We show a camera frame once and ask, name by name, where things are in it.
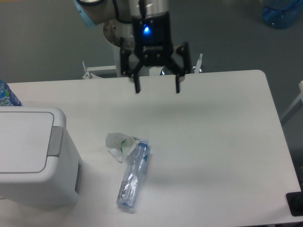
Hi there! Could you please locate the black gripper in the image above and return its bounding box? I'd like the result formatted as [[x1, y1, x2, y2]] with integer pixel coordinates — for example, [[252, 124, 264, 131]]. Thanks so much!
[[120, 12, 191, 94]]

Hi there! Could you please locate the white push-lid trash can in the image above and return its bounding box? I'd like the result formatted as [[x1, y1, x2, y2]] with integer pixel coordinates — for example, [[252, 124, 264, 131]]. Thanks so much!
[[0, 106, 83, 205]]

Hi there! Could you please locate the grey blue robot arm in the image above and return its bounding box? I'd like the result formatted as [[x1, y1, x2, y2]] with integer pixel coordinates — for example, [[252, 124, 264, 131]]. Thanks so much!
[[73, 0, 192, 93]]

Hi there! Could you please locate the crumpled white plastic wrapper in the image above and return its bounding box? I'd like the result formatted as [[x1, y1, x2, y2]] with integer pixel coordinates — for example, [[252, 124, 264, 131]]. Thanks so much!
[[106, 132, 136, 163]]

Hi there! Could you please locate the large blue water jug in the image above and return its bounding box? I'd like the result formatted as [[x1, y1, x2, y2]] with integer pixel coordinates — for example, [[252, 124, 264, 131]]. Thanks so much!
[[261, 0, 303, 29]]

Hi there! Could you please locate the crushed clear plastic bottle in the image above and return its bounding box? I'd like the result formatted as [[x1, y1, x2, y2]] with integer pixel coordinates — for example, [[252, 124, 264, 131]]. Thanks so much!
[[116, 140, 150, 209]]

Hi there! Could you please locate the blue labelled drink bottle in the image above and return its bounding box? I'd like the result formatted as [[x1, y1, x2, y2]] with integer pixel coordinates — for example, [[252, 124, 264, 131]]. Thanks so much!
[[0, 80, 22, 106]]

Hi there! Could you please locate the black device at table edge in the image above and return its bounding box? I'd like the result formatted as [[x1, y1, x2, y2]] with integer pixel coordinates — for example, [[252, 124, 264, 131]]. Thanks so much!
[[286, 192, 303, 217]]

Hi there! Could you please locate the white pedestal base frame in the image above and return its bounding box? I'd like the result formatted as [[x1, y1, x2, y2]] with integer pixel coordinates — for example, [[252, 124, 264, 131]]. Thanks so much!
[[82, 53, 204, 79]]

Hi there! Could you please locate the white furniture frame at right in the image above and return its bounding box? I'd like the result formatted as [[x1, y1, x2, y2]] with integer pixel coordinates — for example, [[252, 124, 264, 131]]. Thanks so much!
[[280, 81, 303, 126]]

